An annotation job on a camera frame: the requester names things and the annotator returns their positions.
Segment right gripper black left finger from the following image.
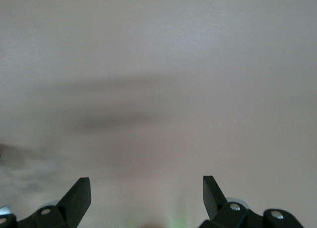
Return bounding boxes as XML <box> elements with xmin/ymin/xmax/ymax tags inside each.
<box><xmin>16</xmin><ymin>177</ymin><xmax>92</xmax><ymax>228</ymax></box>

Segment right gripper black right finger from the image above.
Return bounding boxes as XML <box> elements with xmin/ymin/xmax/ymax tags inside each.
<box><xmin>198</xmin><ymin>175</ymin><xmax>264</xmax><ymax>228</ymax></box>

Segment brown table cover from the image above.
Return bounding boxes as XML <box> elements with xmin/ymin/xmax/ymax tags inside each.
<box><xmin>0</xmin><ymin>0</ymin><xmax>317</xmax><ymax>228</ymax></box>

